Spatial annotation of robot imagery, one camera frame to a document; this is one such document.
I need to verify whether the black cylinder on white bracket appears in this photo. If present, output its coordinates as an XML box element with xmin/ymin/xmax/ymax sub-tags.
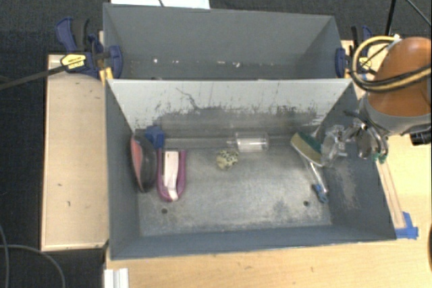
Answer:
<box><xmin>409</xmin><ymin>128</ymin><xmax>432</xmax><ymax>146</ymax></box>

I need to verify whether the purple and white stapler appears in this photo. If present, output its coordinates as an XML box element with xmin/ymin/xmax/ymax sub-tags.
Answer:
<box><xmin>156</xmin><ymin>149</ymin><xmax>188</xmax><ymax>203</ymax></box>

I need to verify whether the spotted yellow ball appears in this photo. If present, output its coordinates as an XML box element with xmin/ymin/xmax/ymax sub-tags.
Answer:
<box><xmin>215</xmin><ymin>148</ymin><xmax>240</xmax><ymax>171</ymax></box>

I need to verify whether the clear plastic bottle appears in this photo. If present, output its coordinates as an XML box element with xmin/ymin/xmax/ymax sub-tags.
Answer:
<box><xmin>225</xmin><ymin>132</ymin><xmax>271</xmax><ymax>153</ymax></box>

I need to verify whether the red and black oval thing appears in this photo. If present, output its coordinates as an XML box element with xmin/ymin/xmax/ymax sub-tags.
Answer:
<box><xmin>130</xmin><ymin>134</ymin><xmax>158</xmax><ymax>194</ymax></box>

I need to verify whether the yellow and green sponge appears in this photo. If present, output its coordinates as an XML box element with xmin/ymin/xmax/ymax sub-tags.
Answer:
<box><xmin>290</xmin><ymin>131</ymin><xmax>325</xmax><ymax>165</ymax></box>

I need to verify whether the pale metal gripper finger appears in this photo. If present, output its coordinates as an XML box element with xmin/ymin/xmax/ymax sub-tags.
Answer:
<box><xmin>324</xmin><ymin>124</ymin><xmax>354</xmax><ymax>146</ymax></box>
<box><xmin>319</xmin><ymin>142</ymin><xmax>350</xmax><ymax>169</ymax></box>

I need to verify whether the grey metal bin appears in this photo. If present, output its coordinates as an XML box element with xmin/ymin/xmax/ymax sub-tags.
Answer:
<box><xmin>102</xmin><ymin>2</ymin><xmax>398</xmax><ymax>260</ymax></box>

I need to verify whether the pale wood flat board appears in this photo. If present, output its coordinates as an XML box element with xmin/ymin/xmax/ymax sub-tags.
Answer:
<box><xmin>40</xmin><ymin>53</ymin><xmax>111</xmax><ymax>252</ymax></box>

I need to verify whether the metal tool with blue tip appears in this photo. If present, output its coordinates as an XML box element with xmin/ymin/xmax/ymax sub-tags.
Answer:
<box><xmin>305</xmin><ymin>158</ymin><xmax>330</xmax><ymax>204</ymax></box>

